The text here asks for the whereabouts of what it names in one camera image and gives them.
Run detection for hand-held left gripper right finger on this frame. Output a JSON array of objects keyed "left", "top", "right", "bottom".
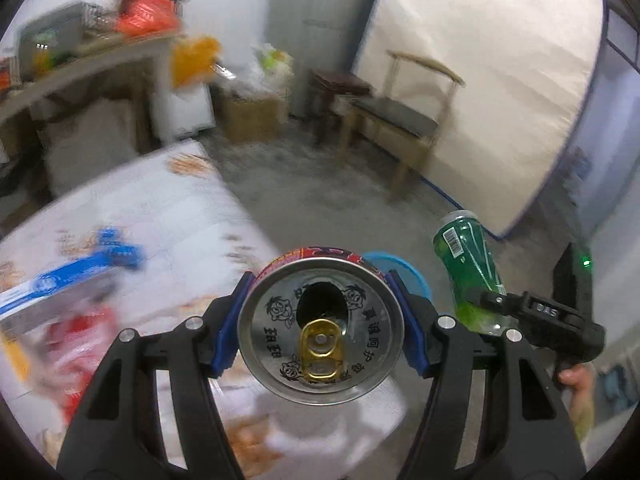
[{"left": 386, "top": 270, "right": 586, "bottom": 480}]

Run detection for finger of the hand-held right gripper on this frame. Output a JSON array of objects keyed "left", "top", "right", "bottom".
[{"left": 472, "top": 289, "right": 526, "bottom": 331}]

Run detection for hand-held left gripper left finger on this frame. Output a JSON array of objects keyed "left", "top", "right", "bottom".
[{"left": 57, "top": 271, "right": 254, "bottom": 480}]

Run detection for green drink can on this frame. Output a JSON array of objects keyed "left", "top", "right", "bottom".
[{"left": 432, "top": 210, "right": 508, "bottom": 336}]

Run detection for blue plastic basket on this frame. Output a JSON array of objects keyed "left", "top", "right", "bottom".
[{"left": 362, "top": 250, "right": 431, "bottom": 306}]

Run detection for red drink can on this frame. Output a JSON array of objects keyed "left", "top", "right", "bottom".
[{"left": 236, "top": 245, "right": 407, "bottom": 407}]

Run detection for blue white long box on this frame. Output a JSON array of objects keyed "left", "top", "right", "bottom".
[{"left": 0, "top": 255, "right": 121, "bottom": 318}]

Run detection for person's right hand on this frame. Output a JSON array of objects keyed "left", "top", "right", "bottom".
[{"left": 557, "top": 364, "right": 597, "bottom": 413}]

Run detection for crumpled blue wrapper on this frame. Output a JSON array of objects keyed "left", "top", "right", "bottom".
[{"left": 95, "top": 227, "right": 146, "bottom": 271}]

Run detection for red green snack packet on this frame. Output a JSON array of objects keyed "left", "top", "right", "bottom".
[{"left": 45, "top": 305, "right": 121, "bottom": 411}]

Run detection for cardboard box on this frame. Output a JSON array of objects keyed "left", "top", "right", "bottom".
[{"left": 220, "top": 92, "right": 283, "bottom": 143}]

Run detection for white chest cabinet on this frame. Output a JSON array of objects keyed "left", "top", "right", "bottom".
[{"left": 150, "top": 82, "right": 216, "bottom": 143}]

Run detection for wooden chair with dark seat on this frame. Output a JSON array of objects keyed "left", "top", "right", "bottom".
[{"left": 342, "top": 50, "right": 466, "bottom": 201}]

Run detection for grey white pillow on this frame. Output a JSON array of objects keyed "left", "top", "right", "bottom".
[{"left": 37, "top": 97, "right": 138, "bottom": 196}]

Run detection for beige mattress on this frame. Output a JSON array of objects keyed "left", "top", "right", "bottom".
[{"left": 350, "top": 0, "right": 608, "bottom": 238}]

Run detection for dark wooden stool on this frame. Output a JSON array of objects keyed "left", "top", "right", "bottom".
[{"left": 310, "top": 70, "right": 373, "bottom": 146}]

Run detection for yellow plastic bag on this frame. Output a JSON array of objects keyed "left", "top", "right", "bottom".
[{"left": 170, "top": 35, "right": 223, "bottom": 91}]

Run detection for wooden shelf table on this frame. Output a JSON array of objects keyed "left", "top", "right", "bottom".
[{"left": 0, "top": 35, "right": 186, "bottom": 161}]

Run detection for red plastic bag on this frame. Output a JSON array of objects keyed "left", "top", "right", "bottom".
[{"left": 115, "top": 0, "right": 183, "bottom": 36}]

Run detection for grey refrigerator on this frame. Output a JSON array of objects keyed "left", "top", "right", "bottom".
[{"left": 267, "top": 0, "right": 386, "bottom": 116}]

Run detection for steel rice cooker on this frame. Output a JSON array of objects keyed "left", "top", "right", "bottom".
[{"left": 17, "top": 2, "right": 88, "bottom": 68}]

